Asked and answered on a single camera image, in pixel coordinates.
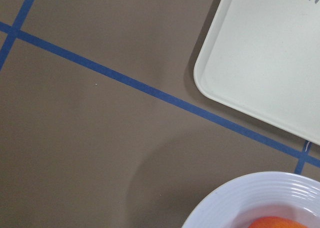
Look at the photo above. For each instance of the white round plate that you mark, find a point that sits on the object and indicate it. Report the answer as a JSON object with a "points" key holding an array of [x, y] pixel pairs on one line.
{"points": [[241, 201]]}

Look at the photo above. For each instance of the orange fruit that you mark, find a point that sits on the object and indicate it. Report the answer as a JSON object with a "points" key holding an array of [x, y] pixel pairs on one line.
{"points": [[275, 222]]}

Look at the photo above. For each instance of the cream bear tray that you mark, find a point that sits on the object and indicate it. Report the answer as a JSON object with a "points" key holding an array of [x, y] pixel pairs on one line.
{"points": [[261, 57]]}

